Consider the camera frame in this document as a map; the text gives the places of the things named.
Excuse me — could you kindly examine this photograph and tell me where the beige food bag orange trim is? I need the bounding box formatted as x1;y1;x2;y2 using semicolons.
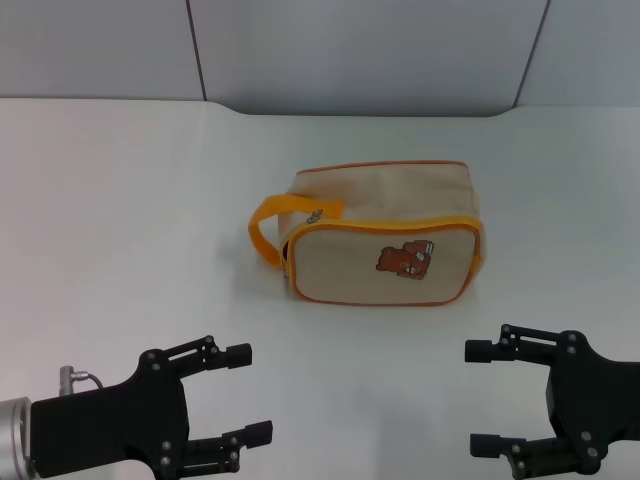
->
246;160;485;306

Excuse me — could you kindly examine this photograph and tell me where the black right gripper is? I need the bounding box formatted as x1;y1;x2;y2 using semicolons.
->
464;323;640;480

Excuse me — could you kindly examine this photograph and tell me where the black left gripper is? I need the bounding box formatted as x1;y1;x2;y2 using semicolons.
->
30;334;274;480

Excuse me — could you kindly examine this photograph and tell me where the silver cable connector plug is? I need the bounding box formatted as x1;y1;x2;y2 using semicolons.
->
59;365;105;396

